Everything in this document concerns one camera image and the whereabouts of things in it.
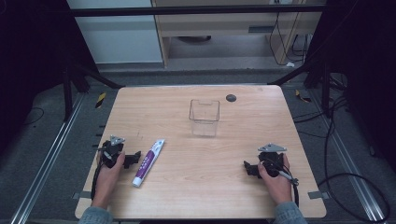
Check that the white cabinet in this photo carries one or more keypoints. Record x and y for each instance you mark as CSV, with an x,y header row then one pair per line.
x,y
120,39

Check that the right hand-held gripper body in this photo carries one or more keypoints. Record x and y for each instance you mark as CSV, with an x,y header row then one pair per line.
x,y
271,158

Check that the small white plug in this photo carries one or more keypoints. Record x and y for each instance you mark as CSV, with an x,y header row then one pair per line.
x,y
290,64

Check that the grey tape piece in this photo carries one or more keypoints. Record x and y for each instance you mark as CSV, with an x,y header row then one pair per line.
x,y
81,195
318,195

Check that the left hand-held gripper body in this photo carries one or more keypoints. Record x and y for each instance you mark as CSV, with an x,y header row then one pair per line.
x,y
111,151

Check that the round dark table grommet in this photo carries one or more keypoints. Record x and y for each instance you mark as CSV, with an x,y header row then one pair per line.
x,y
231,98

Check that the aluminium floor rail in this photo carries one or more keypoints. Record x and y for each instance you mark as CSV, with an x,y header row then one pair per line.
x,y
351,165
46,161

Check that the person's left hand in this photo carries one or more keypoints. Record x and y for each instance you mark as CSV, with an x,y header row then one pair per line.
x,y
107,180

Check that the black curtain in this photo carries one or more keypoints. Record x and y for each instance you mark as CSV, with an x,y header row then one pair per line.
x,y
367,62
31,62

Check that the yellow and black tape strip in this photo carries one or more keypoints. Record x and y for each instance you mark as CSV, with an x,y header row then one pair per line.
x,y
100,100
302,97

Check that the person's right hand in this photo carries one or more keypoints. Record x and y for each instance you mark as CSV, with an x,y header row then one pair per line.
x,y
278,186

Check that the clear plastic container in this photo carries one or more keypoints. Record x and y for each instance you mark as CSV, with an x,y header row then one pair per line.
x,y
204,118

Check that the white and purple toothpaste tube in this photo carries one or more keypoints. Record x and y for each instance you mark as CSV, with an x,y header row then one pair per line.
x,y
148,162

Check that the black horizontal frame bar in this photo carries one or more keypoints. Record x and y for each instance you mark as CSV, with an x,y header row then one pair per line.
x,y
186,10

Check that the black metal stand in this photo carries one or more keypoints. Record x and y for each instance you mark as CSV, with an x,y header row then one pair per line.
x,y
67,93
325,84

